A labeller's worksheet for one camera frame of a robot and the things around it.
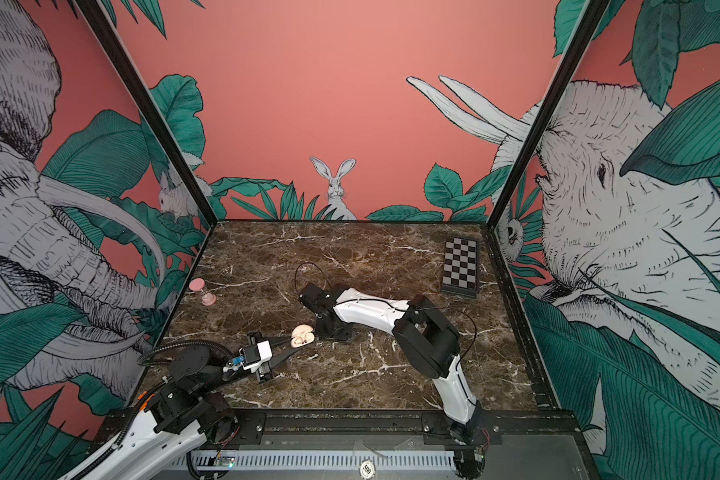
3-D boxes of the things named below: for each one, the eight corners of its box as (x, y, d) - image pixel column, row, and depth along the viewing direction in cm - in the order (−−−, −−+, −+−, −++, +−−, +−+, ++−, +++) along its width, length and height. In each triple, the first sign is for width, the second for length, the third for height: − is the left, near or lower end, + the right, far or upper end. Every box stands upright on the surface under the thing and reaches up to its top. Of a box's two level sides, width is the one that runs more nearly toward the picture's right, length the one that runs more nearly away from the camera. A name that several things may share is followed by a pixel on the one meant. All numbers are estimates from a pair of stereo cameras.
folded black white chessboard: (440, 292, 103) (442, 285, 100) (444, 241, 118) (447, 234, 115) (475, 299, 101) (478, 292, 98) (475, 246, 117) (478, 240, 113)
